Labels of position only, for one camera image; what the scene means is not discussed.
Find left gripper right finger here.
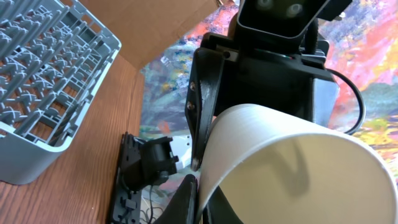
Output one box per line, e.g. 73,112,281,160
203,187,243,224

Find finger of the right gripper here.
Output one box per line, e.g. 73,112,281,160
185,47,224,171

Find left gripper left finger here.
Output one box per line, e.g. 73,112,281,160
154,174,198,224

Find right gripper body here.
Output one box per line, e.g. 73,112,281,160
199,1,338,126

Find white paper cup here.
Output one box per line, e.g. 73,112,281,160
197,104,397,223

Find grey dishwasher rack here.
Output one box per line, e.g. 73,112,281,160
1,0,122,185

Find colourful painted backdrop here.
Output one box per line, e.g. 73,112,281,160
139,0,397,174

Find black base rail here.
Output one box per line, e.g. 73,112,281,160
106,132,142,224

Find cardboard back wall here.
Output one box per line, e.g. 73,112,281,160
80,0,220,69

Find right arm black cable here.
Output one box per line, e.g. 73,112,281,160
326,68,366,136

